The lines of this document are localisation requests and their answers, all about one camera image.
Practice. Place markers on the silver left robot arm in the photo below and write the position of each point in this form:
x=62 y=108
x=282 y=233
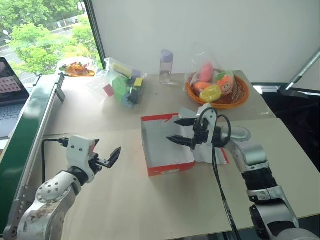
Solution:
x=50 y=195

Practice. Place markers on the black window frame post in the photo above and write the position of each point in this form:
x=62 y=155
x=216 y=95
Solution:
x=96 y=32

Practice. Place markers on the green conveyor belt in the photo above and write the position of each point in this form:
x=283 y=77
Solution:
x=22 y=130

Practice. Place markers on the clear bottle with purple cap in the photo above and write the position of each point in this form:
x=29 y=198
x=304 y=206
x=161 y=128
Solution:
x=166 y=70

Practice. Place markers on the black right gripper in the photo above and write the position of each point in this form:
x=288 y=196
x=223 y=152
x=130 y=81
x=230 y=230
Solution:
x=200 y=136

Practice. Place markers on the yellow plush toy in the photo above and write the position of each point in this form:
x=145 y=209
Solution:
x=211 y=93

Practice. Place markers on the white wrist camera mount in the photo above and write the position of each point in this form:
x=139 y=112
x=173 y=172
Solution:
x=77 y=152
x=212 y=120

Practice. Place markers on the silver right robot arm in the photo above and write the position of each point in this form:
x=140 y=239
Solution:
x=255 y=155

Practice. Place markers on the orange woven basket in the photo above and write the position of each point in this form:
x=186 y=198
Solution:
x=240 y=96

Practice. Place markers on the clear plastic bag of plush toys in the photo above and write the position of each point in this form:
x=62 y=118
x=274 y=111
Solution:
x=195 y=77

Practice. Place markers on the orange plush toy with face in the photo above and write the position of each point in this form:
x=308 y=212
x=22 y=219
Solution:
x=226 y=86

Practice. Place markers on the plastic bag of colourful blocks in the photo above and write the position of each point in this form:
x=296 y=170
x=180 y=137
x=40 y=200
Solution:
x=126 y=87

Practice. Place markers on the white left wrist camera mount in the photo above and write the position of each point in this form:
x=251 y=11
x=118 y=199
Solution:
x=77 y=152

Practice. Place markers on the black stand base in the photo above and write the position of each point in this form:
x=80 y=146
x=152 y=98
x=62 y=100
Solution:
x=296 y=93

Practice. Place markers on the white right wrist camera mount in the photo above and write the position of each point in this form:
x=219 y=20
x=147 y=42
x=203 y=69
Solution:
x=212 y=120

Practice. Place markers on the dark laptop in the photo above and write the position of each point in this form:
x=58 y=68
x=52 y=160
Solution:
x=11 y=100

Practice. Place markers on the pink plush toy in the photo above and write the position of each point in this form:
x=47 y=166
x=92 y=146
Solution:
x=207 y=72

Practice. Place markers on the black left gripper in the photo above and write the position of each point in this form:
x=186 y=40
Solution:
x=94 y=163

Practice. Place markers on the red and white cardboard box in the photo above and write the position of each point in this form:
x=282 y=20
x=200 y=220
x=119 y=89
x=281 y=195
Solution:
x=165 y=155

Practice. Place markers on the silver stand pole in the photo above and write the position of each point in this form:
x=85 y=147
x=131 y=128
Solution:
x=303 y=68

